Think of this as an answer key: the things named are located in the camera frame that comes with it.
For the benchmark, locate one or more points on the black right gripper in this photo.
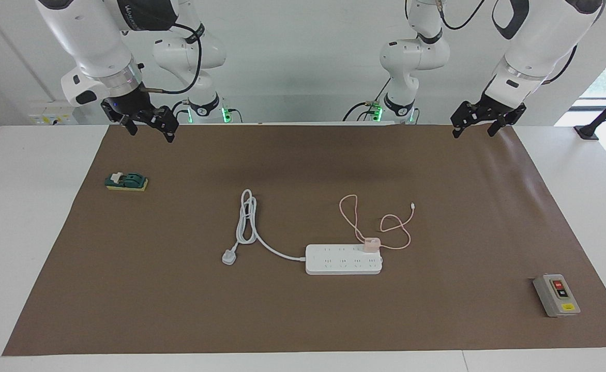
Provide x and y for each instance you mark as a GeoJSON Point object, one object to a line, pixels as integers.
{"type": "Point", "coordinates": [127, 106]}

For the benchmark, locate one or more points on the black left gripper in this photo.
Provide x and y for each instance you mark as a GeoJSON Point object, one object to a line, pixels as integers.
{"type": "Point", "coordinates": [502, 111]}

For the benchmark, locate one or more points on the pink charger adapter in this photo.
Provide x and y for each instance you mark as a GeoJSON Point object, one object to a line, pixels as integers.
{"type": "Point", "coordinates": [371, 245]}

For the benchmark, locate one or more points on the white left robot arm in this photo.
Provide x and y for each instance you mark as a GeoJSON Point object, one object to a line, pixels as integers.
{"type": "Point", "coordinates": [541, 36]}

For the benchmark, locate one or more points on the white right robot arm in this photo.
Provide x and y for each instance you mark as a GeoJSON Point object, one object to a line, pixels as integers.
{"type": "Point", "coordinates": [91, 36]}

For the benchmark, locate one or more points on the white power strip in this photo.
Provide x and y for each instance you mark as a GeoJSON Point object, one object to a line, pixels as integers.
{"type": "Point", "coordinates": [339, 262]}

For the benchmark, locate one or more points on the green circuit board module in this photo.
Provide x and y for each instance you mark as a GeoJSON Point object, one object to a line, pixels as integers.
{"type": "Point", "coordinates": [127, 182]}

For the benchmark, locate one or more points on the black slanted stand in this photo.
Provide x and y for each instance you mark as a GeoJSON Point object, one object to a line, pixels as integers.
{"type": "Point", "coordinates": [587, 132]}

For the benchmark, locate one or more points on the brown table mat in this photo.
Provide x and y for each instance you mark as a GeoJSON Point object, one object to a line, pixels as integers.
{"type": "Point", "coordinates": [385, 320]}

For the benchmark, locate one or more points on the white wall socket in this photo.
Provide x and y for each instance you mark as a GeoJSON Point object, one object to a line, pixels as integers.
{"type": "Point", "coordinates": [49, 116]}

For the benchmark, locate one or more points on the grey on-off switch box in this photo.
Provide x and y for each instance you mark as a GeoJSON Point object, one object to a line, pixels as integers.
{"type": "Point", "coordinates": [556, 295]}

